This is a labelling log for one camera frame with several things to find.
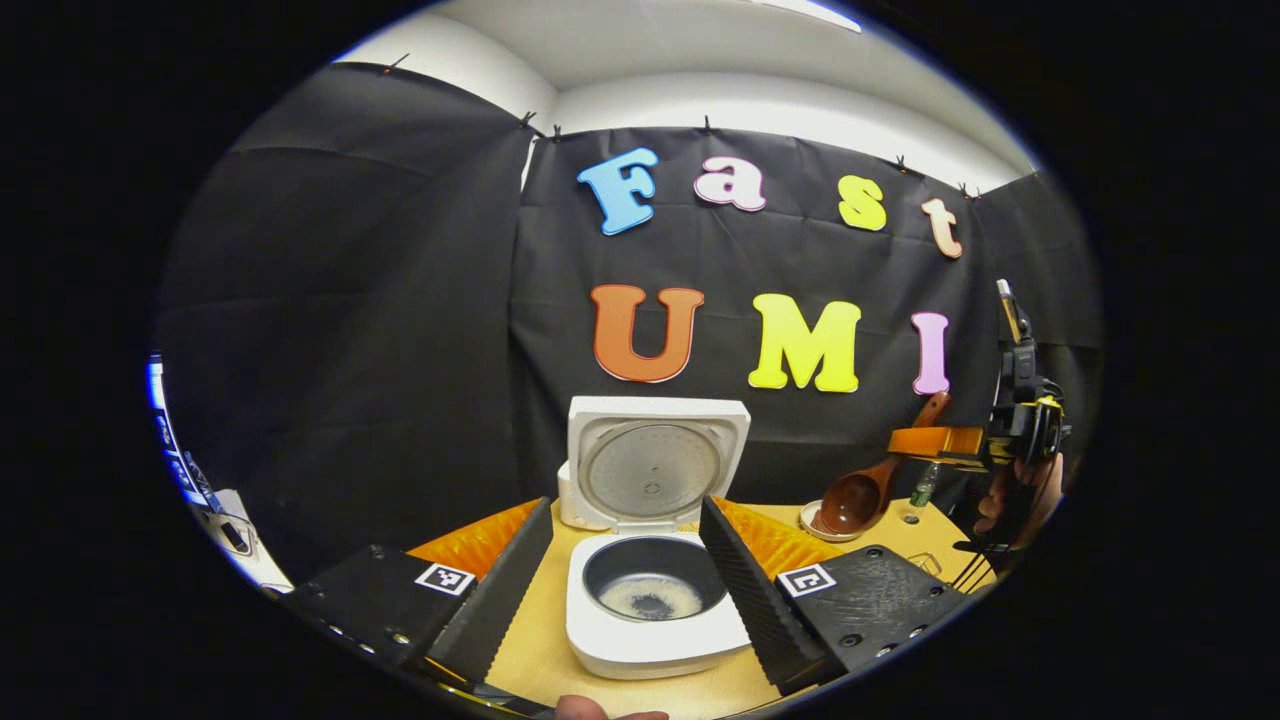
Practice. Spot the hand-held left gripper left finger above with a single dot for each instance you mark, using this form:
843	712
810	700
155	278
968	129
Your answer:
510	590

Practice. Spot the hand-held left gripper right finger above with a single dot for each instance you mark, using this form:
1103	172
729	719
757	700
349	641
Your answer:
745	590

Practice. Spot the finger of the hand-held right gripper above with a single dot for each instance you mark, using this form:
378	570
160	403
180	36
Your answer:
935	441
965	464

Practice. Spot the small white rice portion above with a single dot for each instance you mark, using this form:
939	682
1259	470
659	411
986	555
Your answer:
650	598

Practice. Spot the brown wooden spoon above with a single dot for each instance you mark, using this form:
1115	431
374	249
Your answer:
850	503

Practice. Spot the white rice cooker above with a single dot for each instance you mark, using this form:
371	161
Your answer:
655	470

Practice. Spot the green glass bottle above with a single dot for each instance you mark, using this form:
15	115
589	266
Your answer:
924	487

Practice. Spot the round white plate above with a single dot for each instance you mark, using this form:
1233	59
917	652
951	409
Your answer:
806	522

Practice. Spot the black backdrop cloth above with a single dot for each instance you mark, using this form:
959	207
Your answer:
400	300

